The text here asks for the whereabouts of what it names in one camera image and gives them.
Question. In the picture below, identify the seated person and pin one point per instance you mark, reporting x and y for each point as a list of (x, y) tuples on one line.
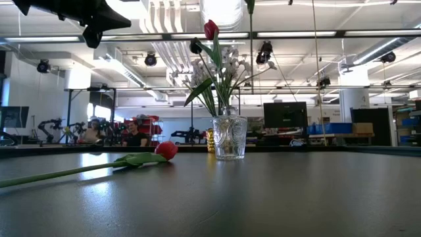
[(135, 136)]

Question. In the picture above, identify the brown cardboard box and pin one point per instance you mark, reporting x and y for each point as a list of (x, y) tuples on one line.
[(362, 128)]

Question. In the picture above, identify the bunch of white flowers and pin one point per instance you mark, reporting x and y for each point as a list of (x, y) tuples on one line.
[(230, 57)]

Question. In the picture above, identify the background black robot arms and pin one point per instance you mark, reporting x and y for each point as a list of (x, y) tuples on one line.
[(49, 126)]

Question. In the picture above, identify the single white flower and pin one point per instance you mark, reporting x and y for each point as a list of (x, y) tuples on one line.
[(271, 64)]

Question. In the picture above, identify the red tulip with green stem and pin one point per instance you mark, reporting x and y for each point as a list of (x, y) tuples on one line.
[(166, 150)]

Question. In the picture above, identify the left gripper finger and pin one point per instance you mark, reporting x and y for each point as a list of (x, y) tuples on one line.
[(108, 21), (92, 37)]

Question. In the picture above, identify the small black ceiling camera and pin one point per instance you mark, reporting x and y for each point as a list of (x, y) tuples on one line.
[(324, 81)]

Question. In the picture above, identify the row of blue bins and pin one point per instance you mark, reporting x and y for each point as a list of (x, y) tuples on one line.
[(330, 128)]

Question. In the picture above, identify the black cabinet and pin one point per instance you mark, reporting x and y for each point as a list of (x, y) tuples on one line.
[(371, 125)]

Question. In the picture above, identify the storage shelf with bins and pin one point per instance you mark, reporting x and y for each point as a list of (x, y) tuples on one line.
[(409, 123)]

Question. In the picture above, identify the red tulip with thick stem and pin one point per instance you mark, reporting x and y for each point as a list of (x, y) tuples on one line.
[(210, 29)]

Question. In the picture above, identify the background black robot arm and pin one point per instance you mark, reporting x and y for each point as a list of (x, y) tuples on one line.
[(189, 134)]

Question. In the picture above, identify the gold ribbed vase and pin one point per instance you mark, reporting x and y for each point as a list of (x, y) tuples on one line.
[(210, 141)]

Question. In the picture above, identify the small dark monitor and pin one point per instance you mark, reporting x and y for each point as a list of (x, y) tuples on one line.
[(14, 116)]

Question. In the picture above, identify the dark-headed tulip with long leaf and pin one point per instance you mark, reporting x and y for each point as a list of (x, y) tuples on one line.
[(195, 46)]

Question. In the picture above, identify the clear patterned glass vase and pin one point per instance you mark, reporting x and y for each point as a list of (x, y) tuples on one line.
[(229, 138)]

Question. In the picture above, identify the black overhead camera on mount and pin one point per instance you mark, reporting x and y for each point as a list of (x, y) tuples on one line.
[(264, 52)]

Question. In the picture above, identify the red storage shelf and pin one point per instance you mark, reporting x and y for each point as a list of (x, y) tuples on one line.
[(153, 123)]

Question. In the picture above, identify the person leaning at bench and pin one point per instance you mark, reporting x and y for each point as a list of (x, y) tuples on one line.
[(92, 133)]

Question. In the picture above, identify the silver ceiling air duct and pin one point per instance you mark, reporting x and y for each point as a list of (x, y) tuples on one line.
[(222, 13)]

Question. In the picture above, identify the large black monitor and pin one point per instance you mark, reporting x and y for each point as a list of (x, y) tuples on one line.
[(285, 115)]

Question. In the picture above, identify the black frame bar with lights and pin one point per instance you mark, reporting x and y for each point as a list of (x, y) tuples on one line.
[(296, 34)]

